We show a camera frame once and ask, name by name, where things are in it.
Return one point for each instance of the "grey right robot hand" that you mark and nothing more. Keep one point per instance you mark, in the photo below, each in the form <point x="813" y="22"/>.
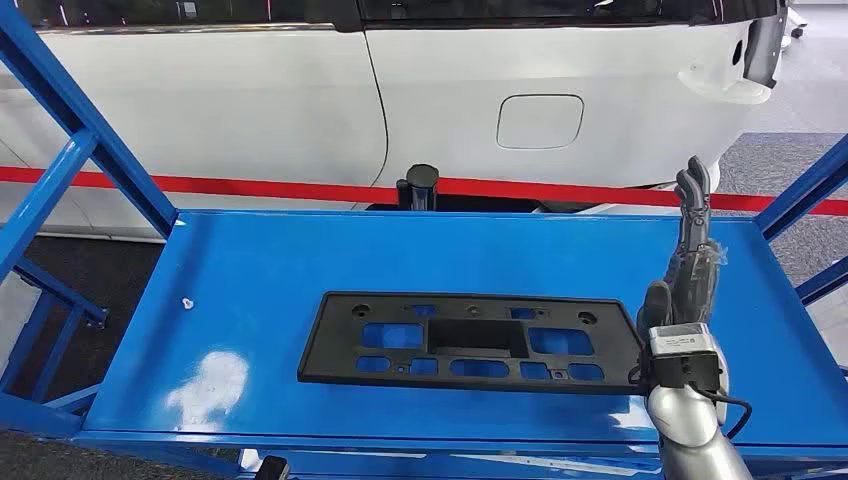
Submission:
<point x="692" y="285"/>

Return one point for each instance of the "black plastic plate bracket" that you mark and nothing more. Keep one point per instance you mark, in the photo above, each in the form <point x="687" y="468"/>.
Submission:
<point x="331" y="344"/>

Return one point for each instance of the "red barrier belt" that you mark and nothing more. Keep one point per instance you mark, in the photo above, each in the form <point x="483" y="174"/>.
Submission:
<point x="265" y="189"/>

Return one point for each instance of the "white car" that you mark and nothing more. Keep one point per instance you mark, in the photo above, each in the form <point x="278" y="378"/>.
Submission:
<point x="265" y="99"/>

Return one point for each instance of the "black stanchion post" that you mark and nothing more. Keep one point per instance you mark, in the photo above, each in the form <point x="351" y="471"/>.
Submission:
<point x="420" y="185"/>

